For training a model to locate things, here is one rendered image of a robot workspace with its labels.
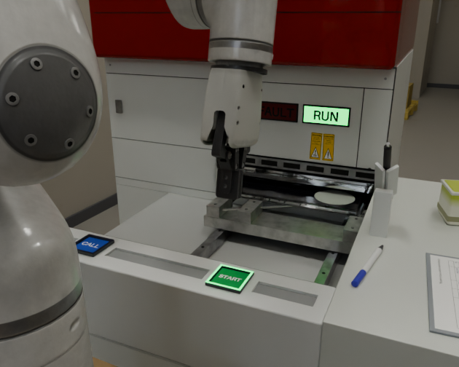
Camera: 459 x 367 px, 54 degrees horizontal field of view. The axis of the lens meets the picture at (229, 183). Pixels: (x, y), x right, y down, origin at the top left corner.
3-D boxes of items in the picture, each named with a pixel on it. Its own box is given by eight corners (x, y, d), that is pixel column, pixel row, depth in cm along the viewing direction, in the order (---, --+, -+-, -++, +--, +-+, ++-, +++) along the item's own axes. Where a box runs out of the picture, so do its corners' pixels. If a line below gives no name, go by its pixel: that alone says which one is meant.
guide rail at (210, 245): (247, 210, 128) (247, 199, 126) (253, 211, 127) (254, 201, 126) (148, 308, 85) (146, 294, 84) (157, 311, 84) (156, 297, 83)
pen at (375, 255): (379, 242, 76) (351, 279, 65) (385, 243, 76) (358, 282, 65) (379, 247, 77) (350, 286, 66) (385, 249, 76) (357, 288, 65)
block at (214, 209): (220, 204, 116) (220, 193, 115) (232, 206, 115) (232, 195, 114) (206, 215, 109) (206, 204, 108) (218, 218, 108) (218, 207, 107)
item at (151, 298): (57, 285, 92) (48, 221, 87) (329, 363, 71) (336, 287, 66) (20, 310, 84) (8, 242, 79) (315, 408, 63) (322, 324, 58)
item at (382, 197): (370, 222, 86) (378, 154, 81) (392, 226, 84) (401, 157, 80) (366, 235, 81) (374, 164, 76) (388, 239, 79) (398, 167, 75)
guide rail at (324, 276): (344, 226, 117) (345, 215, 116) (352, 228, 117) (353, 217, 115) (287, 349, 74) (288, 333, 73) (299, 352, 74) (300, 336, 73)
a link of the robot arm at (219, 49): (226, 49, 65) (224, 70, 66) (197, 38, 57) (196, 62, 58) (282, 51, 62) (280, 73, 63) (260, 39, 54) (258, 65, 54)
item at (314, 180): (218, 191, 133) (217, 161, 130) (373, 217, 116) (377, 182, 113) (215, 194, 132) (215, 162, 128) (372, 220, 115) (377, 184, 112)
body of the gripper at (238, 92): (229, 65, 66) (222, 142, 68) (196, 54, 57) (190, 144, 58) (278, 67, 63) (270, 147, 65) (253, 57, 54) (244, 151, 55)
